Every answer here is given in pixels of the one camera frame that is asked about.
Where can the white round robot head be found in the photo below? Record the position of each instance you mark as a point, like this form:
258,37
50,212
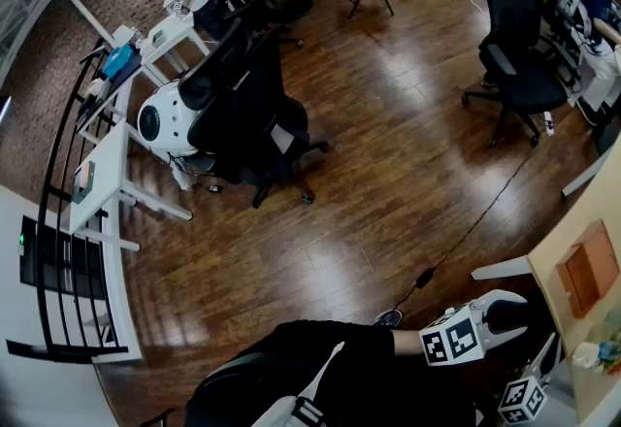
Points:
162,121

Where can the long white desk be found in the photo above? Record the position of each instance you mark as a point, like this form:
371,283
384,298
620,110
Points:
167,39

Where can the blue box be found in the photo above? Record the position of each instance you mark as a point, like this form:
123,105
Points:
117,61

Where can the clear plastic bag with items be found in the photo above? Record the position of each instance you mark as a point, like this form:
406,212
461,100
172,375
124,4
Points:
597,350

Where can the black office chair with headrest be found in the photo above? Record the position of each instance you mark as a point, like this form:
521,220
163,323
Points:
521,56

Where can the person's black clothing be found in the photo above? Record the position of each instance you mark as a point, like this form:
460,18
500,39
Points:
369,381

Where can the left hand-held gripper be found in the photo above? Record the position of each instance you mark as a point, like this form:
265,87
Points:
451,340

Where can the wooden desk with white legs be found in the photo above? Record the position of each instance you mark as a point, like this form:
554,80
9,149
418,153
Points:
500,268

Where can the person's dark shoe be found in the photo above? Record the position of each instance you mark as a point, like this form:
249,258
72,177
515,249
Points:
389,318

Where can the small grey orange box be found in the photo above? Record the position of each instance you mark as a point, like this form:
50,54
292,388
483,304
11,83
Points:
83,182

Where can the person's left forearm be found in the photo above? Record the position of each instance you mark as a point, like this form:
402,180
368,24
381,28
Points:
406,342

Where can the small white desk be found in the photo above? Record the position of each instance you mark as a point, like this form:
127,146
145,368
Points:
104,168

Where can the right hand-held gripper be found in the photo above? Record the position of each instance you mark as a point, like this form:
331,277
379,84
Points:
523,400

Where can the black metal railing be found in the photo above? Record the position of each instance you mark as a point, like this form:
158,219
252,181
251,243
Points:
51,173

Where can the black mesh office chair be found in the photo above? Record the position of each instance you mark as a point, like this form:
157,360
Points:
242,114

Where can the black wall panel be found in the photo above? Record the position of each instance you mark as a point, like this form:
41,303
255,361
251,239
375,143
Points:
53,260

